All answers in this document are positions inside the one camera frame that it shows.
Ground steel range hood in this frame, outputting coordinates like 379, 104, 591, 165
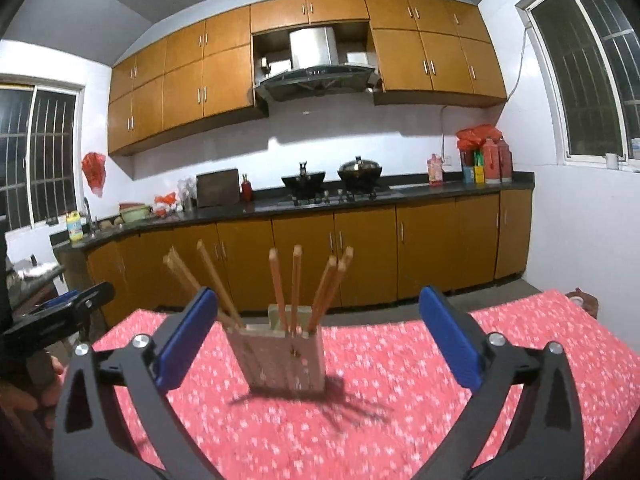
252, 26, 381, 103

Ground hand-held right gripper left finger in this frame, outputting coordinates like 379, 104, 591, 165
52, 286, 223, 480

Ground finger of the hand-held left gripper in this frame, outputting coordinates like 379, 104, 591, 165
27, 281, 117, 322
2, 307, 93, 357

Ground green basin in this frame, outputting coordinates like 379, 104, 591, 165
119, 202, 152, 224

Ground large window with white frame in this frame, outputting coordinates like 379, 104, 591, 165
515, 0, 640, 173

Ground person's left hand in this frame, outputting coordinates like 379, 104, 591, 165
0, 352, 67, 433

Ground brown pot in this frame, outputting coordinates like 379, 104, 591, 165
565, 287, 600, 319

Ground black wok with handle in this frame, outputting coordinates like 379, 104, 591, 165
281, 162, 327, 196

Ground brown lower kitchen cabinets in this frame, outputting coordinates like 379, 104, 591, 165
85, 190, 533, 328

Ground brown upper kitchen cabinets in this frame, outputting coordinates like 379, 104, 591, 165
107, 0, 508, 157

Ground red plastic bag on wall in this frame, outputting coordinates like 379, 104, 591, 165
81, 152, 108, 197

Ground red plastic bag on counter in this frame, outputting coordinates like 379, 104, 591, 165
154, 192, 179, 218

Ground red floral tablecloth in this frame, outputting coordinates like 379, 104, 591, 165
92, 289, 640, 480

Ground metal faucet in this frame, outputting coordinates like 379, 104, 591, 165
82, 197, 99, 236

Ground red thermos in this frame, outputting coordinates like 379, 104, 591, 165
482, 138, 501, 184
498, 138, 514, 183

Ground beige perforated chopstick holder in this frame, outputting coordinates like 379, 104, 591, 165
225, 304, 327, 393

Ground green and yellow box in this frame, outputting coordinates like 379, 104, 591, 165
462, 151, 486, 184

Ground dark side table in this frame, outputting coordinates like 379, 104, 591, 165
5, 259, 67, 311

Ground brown kitchen cabinets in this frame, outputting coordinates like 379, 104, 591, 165
107, 0, 508, 157
85, 190, 533, 328

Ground white wall cable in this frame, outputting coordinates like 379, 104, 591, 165
440, 25, 532, 161

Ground black gas stove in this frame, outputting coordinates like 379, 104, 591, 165
277, 187, 403, 207

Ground black wok with lid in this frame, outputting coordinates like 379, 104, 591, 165
337, 156, 385, 193

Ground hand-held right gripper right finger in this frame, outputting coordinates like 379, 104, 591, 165
412, 286, 586, 480

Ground dark wooden cutting board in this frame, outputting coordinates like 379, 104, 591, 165
196, 168, 242, 208

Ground window with small side bars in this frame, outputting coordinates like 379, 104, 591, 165
0, 82, 86, 233

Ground red plastic bag over thermoses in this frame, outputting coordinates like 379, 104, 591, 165
456, 125, 504, 152

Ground black kitchen countertop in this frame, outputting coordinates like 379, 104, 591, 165
52, 172, 535, 252

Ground clear plastic bag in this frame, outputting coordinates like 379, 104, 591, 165
177, 177, 197, 212

